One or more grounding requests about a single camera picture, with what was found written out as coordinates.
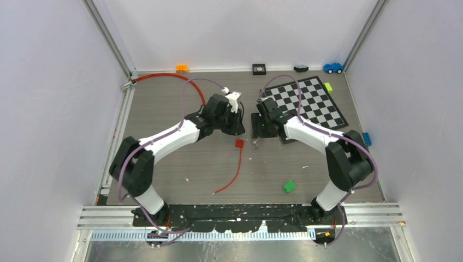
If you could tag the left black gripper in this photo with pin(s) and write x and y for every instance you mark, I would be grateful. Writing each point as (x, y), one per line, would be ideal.
(236, 127)

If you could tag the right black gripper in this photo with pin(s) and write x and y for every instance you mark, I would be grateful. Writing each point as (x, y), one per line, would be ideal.
(257, 131)

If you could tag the small silver keys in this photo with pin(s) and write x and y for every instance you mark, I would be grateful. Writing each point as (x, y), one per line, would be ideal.
(256, 143)

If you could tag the red cable padlock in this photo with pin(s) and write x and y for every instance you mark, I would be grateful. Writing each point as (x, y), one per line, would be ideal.
(239, 143)

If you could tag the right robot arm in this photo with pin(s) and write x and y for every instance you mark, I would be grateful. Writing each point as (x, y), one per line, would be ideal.
(349, 161)

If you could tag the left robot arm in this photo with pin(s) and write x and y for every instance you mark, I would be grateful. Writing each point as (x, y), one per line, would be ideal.
(133, 165)

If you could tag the small black box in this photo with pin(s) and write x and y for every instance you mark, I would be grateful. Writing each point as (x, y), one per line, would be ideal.
(258, 69)

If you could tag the black white chessboard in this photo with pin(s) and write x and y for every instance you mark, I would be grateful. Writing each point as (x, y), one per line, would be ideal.
(304, 111)

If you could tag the green toy brick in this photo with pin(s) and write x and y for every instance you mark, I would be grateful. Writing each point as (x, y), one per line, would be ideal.
(289, 186)

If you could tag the small black toy car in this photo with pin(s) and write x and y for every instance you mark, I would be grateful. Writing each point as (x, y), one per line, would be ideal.
(300, 68)

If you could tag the orange toy block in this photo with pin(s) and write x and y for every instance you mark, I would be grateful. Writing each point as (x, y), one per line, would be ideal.
(182, 68)

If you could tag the lime green block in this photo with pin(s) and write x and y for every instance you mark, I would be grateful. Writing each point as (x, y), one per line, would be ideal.
(328, 87)

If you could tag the blue toy car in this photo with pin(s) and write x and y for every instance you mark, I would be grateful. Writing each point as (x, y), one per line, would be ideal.
(333, 68)

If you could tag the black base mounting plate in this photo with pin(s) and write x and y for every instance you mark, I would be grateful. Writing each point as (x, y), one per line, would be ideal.
(239, 218)

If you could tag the blue toy brick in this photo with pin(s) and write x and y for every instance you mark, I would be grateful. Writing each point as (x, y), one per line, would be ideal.
(367, 139)

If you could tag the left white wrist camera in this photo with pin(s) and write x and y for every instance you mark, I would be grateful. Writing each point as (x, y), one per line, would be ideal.
(233, 98)

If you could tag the aluminium front rail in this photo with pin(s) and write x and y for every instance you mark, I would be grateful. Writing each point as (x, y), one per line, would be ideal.
(115, 222)

